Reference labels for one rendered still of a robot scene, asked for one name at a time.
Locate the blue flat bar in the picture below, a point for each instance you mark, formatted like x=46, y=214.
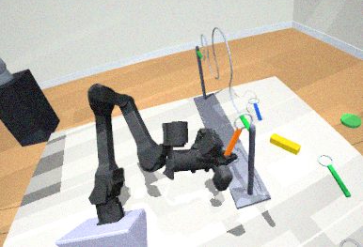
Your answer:
x=256, y=108

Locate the yellow rectangular block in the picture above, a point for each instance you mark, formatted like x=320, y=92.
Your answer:
x=288, y=145

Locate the orange bar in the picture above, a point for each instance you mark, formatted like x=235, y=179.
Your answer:
x=237, y=133

